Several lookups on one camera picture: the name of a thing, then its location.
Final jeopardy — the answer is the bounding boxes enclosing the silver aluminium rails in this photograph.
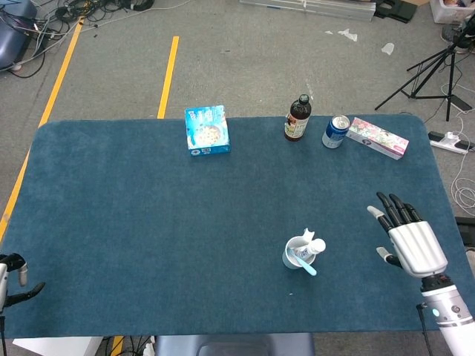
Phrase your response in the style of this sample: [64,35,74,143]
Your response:
[239,0,376,23]

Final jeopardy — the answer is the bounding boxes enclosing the blue soda can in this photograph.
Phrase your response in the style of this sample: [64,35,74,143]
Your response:
[321,114,351,149]

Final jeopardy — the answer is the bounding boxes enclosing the black tripod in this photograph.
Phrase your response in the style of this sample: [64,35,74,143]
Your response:
[374,7,475,122]

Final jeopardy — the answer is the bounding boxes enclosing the white floral toothpaste tube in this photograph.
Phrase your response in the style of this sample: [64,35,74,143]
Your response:
[295,238,327,260]

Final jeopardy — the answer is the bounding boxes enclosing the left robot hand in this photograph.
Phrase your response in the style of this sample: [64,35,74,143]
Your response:
[0,252,46,312]

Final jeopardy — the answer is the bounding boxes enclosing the black equipment block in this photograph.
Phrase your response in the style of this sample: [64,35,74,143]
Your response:
[454,216,475,245]

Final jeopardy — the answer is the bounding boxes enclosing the bystander person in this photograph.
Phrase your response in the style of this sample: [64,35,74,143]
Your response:
[441,24,475,55]

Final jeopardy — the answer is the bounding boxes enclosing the white coiled cable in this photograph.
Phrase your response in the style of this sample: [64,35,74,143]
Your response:
[441,81,475,216]

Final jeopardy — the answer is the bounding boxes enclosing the light blue toothbrush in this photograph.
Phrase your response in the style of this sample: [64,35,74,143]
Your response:
[290,248,318,277]

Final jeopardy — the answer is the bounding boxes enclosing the floral long box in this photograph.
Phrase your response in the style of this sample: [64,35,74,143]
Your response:
[345,116,410,161]

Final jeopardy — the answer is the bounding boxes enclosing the white plastic basket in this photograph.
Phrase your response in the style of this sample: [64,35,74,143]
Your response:
[430,0,475,25]

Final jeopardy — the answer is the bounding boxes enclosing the white cup with ears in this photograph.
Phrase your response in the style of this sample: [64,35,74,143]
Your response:
[282,228,318,271]

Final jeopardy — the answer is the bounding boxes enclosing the dark blue machine base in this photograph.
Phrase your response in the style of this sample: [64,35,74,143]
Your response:
[0,0,38,70]

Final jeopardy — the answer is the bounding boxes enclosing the black floor cable pile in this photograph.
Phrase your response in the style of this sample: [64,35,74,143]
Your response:
[33,0,155,30]

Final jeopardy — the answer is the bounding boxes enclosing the blue snack box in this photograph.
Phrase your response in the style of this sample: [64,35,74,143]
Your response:
[184,105,232,157]

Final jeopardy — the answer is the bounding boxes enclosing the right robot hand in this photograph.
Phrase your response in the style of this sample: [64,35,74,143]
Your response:
[367,191,449,278]

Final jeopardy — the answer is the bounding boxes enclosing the blue table mat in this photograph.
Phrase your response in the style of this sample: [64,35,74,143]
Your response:
[0,113,469,340]

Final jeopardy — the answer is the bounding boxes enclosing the blue grey robot torso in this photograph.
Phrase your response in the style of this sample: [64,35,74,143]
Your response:
[154,333,316,356]

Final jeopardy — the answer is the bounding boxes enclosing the white power strip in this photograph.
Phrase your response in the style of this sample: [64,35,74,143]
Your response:
[428,131,475,155]

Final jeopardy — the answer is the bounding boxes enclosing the black stand base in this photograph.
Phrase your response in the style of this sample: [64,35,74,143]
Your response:
[373,0,420,24]

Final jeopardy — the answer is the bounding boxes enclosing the white box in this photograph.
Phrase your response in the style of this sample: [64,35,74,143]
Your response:
[12,336,103,356]

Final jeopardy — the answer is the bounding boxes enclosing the brown tea bottle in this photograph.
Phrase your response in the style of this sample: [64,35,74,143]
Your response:
[284,93,312,142]

